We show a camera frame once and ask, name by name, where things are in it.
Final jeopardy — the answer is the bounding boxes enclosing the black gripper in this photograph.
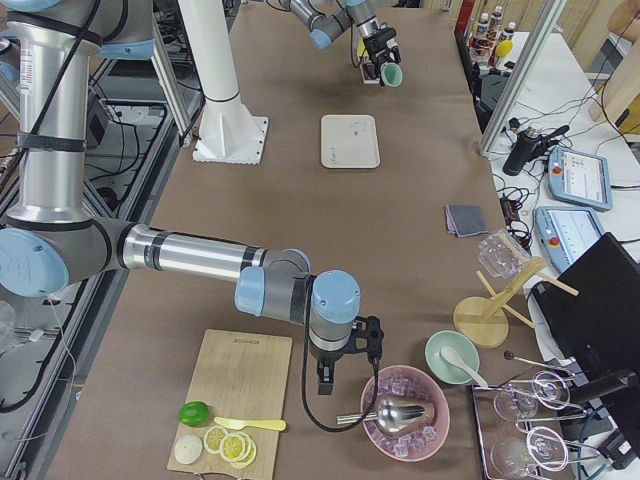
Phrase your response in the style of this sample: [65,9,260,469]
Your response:
[311,344,351,396]
[364,27,401,86]

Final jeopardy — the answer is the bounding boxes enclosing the green cup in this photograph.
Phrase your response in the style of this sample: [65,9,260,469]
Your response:
[380,62,403,88]

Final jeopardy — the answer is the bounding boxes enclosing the cream rabbit tray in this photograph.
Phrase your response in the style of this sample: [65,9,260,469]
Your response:
[321,114,380,169]

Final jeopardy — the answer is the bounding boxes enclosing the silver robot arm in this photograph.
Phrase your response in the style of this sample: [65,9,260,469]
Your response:
[266,0,403,87]
[1,1,360,395]

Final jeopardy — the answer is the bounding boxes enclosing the wooden cup tree stand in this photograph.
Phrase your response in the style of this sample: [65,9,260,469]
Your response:
[453,256,579,348]

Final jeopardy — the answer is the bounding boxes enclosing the clear glass cup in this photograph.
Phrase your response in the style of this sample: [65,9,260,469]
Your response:
[478,229,530,279]

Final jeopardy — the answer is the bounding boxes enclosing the metal scoop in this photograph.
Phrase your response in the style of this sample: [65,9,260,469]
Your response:
[336,396,436,436]

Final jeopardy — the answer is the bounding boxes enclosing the pink bowl with ice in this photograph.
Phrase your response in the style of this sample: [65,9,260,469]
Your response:
[361,365,450,462]

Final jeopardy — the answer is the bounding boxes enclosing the wooden cutting board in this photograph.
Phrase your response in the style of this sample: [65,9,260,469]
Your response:
[167,329,292,479]

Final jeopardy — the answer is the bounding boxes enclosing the yellow plastic knife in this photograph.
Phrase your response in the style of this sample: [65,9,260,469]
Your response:
[213,416,287,432]

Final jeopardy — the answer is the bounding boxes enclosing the lemon slices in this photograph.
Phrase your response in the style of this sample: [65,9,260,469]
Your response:
[203,425,257,469]

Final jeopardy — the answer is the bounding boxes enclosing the white ceramic spoon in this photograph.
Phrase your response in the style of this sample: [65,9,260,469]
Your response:
[440,346,489,389]

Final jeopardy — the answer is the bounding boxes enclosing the green lime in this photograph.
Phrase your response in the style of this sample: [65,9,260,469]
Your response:
[178,401,210,428]

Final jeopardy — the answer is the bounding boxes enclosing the green bowl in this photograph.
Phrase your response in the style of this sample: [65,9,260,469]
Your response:
[424,329,481,385]

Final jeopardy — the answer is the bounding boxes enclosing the white lemon half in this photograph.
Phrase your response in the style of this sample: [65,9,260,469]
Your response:
[173,434,203,465]

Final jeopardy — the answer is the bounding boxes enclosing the black bottle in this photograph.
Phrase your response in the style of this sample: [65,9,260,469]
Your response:
[502,123,541,176]

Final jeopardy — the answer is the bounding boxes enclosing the grey folded cloth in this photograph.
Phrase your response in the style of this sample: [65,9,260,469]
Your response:
[444,204,489,238]

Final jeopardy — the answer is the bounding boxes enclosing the wine glass rack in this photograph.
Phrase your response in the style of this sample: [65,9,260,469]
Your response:
[471,370,601,479]

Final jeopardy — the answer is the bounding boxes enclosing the upper teach pendant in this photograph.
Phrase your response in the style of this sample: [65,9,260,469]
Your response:
[548,146,613,211]

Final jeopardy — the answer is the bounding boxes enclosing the teach pendant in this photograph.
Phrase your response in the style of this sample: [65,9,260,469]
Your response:
[534,207,605,273]
[548,146,613,211]

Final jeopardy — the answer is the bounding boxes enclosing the lower teach pendant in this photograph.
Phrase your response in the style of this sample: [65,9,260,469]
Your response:
[534,207,605,273]

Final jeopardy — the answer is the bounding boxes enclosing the black laptop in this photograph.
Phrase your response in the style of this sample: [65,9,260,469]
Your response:
[532,232,639,380]

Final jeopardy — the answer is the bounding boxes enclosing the white wire cup rack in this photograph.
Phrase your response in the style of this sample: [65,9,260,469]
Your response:
[356,38,386,86]

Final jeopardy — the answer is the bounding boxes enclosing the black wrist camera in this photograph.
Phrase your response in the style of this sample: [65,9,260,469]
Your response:
[349,316,384,366]

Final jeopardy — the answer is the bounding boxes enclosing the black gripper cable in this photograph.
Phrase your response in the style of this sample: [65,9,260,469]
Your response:
[298,275,384,432]

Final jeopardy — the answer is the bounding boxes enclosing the aluminium frame post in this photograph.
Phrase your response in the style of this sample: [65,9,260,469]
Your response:
[478,0,567,157]

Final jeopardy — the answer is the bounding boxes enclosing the white mounting post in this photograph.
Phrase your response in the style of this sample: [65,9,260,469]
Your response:
[178,0,269,165]

